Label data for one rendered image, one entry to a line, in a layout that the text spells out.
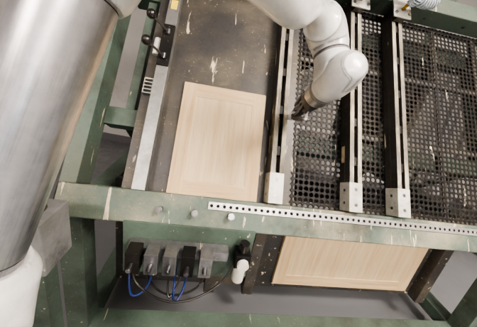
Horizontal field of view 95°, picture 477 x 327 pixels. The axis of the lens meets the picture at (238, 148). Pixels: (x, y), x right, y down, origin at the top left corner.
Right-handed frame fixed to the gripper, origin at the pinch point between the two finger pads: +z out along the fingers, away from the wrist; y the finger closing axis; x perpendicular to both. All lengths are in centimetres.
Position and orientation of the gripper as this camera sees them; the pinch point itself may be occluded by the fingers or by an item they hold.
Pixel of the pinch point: (292, 115)
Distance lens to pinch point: 98.6
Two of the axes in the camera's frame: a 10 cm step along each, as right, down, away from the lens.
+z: -1.5, 1.8, 9.7
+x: -9.8, -1.3, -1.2
